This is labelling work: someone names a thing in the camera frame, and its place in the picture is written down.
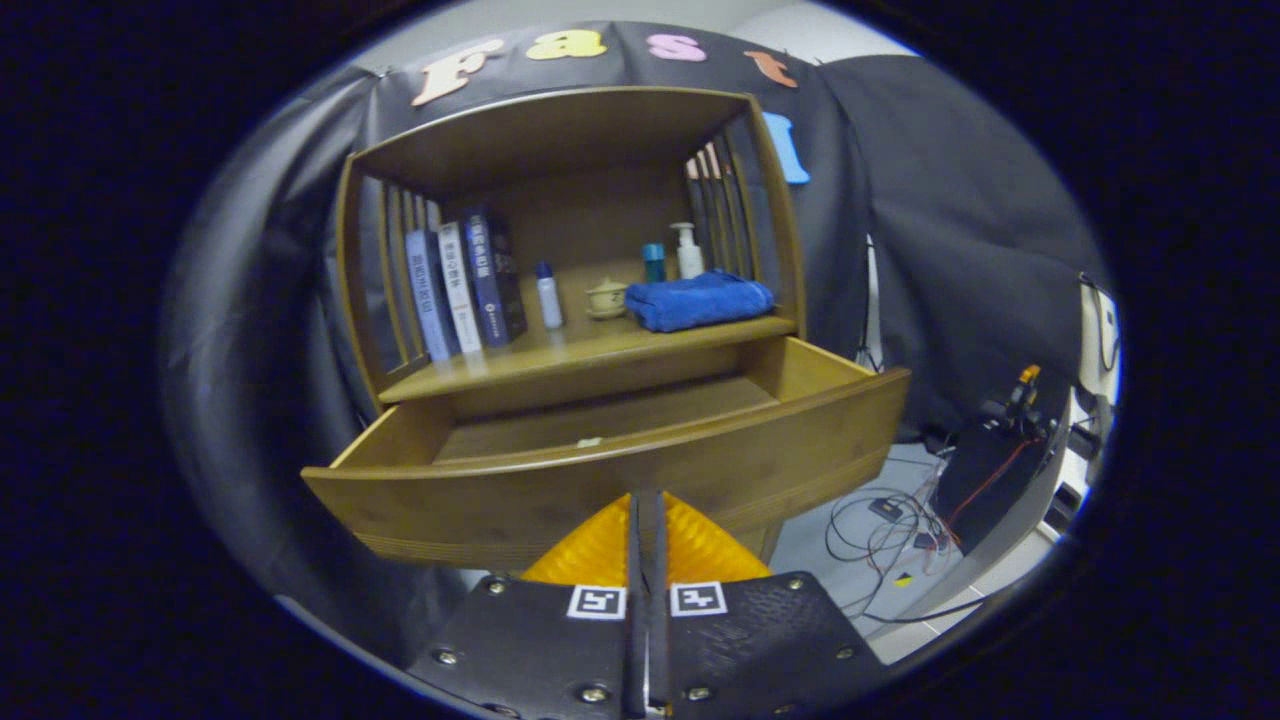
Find wooden drawer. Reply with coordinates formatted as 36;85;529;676
302;337;911;573

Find white pump bottle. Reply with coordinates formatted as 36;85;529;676
670;221;705;280

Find light blue book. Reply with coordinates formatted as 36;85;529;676
404;228;463;363

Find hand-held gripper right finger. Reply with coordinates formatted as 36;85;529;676
648;490;889;720

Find blue towel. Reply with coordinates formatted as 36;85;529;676
625;270;776;334

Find wooden countertop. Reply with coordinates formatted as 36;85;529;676
378;262;799;404

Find bundle of thin cables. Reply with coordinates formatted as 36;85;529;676
825;455;966;621

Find beige lidded tea cup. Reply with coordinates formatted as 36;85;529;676
585;278;631;321

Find black and orange gripper device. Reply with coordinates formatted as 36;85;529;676
980;363;1061;441

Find black light stand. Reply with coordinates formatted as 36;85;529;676
860;235;886;371

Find white book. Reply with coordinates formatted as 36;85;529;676
436;220;485;354

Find wooden cabinet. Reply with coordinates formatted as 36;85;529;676
335;85;809;561

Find black board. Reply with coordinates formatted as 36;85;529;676
930;425;1071;556

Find white bottle blue cap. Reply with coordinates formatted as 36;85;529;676
534;260;565;330

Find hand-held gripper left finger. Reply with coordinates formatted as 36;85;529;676
405;490;649;720

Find dark blue book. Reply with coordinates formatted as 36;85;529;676
460;203;529;348

